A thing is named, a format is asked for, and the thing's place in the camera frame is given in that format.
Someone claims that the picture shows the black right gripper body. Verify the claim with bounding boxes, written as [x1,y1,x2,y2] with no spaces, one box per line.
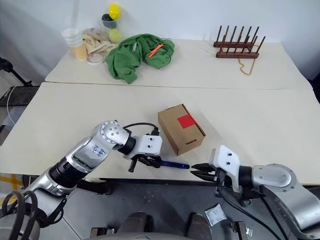
[209,166,227,187]

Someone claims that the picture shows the dark wooden peg rack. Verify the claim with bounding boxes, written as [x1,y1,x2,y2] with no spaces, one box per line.
[213,24,267,59]

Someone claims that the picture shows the thin black left wrist cable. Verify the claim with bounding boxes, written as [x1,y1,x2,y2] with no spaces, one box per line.
[122,122,160,137]

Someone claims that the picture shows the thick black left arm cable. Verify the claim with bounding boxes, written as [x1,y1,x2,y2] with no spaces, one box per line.
[0,190,65,240]

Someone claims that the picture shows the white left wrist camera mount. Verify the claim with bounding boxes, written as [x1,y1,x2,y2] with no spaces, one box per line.
[124,134,163,160]

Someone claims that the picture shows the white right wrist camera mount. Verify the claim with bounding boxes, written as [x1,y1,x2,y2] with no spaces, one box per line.
[208,145,243,193]

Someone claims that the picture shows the green cloth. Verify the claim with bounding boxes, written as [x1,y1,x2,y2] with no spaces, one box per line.
[104,33,176,85]

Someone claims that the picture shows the beige fabric gloves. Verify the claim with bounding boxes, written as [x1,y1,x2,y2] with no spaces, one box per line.
[81,27,118,57]

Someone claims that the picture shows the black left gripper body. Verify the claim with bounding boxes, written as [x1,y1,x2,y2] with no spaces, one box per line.
[128,155,151,174]

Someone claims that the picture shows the blue pen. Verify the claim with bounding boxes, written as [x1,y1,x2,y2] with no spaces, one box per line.
[159,159,190,171]

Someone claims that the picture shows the black table leg with caster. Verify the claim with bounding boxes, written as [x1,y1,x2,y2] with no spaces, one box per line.
[238,192,252,208]

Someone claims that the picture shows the clear container with dark item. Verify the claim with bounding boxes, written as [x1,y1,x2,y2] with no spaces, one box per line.
[101,13,119,32]

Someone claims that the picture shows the brown cardboard box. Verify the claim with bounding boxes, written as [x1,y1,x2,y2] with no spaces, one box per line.
[157,103,207,157]

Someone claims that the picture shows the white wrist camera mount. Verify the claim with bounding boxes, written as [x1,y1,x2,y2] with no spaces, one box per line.
[208,145,243,193]
[124,134,163,160]

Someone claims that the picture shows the white sachet packet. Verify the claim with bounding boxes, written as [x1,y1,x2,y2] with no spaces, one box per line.
[204,203,227,226]

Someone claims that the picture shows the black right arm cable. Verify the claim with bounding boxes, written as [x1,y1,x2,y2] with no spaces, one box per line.
[214,183,291,240]

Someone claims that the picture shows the thin white cable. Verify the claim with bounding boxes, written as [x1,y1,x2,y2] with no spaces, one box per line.
[6,87,16,125]

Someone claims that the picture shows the clear tape roll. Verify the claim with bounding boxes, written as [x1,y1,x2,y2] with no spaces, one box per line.
[86,52,104,66]

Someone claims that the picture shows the orange pen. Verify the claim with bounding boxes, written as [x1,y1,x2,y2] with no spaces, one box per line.
[148,43,164,58]

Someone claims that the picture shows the yellow plastic toy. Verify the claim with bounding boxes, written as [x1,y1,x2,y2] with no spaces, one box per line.
[108,3,122,21]

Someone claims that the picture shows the red tape patch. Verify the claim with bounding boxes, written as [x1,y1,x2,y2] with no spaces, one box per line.
[177,114,197,130]

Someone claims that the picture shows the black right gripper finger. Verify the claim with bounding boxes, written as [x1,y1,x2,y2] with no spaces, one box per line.
[190,162,213,172]
[190,170,216,182]

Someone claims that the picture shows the black tripod stand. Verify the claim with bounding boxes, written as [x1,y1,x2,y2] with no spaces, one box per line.
[0,56,34,87]

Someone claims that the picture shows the stacked paper cups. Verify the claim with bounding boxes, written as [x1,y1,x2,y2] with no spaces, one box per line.
[61,28,89,61]

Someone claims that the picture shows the yellow-green tennis ball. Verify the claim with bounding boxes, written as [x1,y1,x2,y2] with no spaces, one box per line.
[108,28,123,43]

